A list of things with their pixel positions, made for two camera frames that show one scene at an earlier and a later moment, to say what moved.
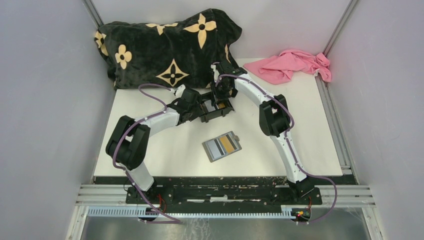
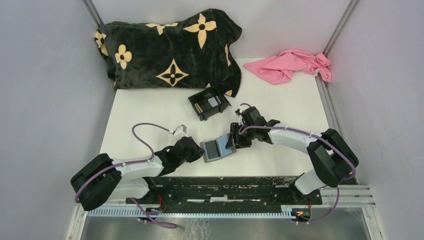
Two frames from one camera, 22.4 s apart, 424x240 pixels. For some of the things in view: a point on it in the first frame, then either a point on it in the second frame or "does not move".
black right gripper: [217, 94] -> [240, 143]
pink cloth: [279, 69] does not move
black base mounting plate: [225, 192] does not move
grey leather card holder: [221, 146] does not move
